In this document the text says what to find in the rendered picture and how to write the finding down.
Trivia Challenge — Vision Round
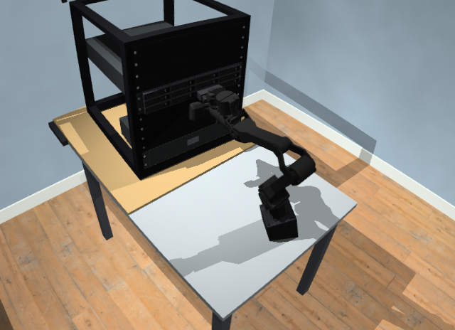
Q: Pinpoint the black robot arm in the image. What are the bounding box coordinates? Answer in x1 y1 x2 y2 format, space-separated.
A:
205 87 316 221

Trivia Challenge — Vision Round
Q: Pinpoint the tan wooden board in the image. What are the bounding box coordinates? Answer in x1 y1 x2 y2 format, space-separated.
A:
53 103 256 215

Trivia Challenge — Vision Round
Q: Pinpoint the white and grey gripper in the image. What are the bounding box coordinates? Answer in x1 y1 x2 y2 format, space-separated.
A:
189 93 239 124

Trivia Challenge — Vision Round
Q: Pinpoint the black rack frame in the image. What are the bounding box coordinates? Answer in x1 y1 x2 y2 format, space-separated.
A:
70 0 251 180

